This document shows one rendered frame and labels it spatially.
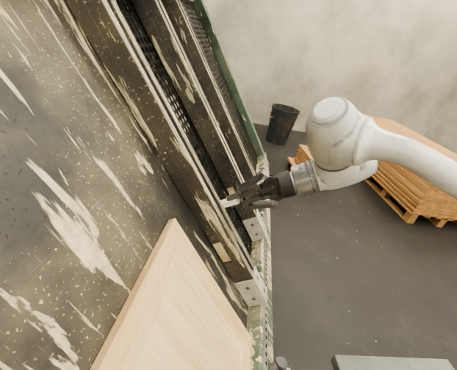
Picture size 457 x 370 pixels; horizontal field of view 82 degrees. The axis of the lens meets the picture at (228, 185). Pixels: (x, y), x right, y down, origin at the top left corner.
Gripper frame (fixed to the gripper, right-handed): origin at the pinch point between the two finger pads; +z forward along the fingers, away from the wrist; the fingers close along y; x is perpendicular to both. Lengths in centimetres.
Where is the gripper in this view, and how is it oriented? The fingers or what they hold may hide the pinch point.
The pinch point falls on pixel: (228, 202)
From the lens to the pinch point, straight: 80.3
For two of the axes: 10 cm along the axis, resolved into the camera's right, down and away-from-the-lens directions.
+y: -4.1, -8.2, -4.1
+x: -1.2, 4.9, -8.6
